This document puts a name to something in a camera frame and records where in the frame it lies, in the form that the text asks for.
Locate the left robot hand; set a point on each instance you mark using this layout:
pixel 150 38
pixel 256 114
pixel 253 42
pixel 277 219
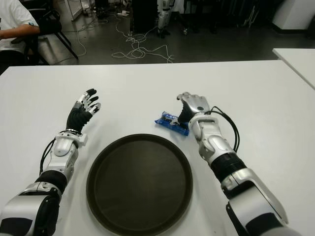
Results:
pixel 77 118

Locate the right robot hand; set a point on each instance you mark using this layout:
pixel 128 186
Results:
pixel 195 104

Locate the blue Oreo packet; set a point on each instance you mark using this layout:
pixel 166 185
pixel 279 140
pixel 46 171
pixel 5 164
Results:
pixel 165 120

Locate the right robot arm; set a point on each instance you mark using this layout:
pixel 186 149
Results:
pixel 216 145

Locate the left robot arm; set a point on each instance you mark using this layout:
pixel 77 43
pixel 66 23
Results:
pixel 61 147

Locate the round dark brown tray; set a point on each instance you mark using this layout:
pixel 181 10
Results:
pixel 139 186

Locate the black chair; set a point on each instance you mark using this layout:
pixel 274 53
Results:
pixel 49 24

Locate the white side table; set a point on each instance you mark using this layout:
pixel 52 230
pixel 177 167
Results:
pixel 299 61

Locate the white power strip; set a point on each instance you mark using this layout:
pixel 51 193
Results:
pixel 123 12

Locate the person in white t-shirt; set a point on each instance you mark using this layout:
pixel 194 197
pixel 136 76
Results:
pixel 12 14

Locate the white cabinet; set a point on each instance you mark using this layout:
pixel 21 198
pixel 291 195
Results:
pixel 295 12

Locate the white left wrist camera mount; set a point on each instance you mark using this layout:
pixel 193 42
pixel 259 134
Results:
pixel 83 140

